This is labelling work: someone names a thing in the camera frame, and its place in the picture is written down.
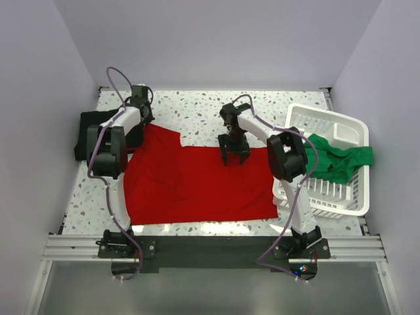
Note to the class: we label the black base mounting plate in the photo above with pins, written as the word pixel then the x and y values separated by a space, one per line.
pixel 149 254

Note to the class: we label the folded black t shirt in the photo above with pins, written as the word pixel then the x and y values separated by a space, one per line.
pixel 134 138

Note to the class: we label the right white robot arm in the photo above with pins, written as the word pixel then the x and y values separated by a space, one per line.
pixel 287 161

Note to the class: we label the green t shirt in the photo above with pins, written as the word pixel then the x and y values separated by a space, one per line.
pixel 336 165

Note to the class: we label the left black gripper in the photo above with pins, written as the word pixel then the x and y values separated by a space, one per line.
pixel 149 117

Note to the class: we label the red t shirt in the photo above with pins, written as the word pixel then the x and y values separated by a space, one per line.
pixel 168 183

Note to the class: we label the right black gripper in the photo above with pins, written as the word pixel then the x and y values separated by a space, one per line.
pixel 244 147

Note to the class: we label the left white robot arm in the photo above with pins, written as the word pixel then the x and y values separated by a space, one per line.
pixel 107 152

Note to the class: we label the white plastic laundry basket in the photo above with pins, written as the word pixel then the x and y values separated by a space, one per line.
pixel 328 199

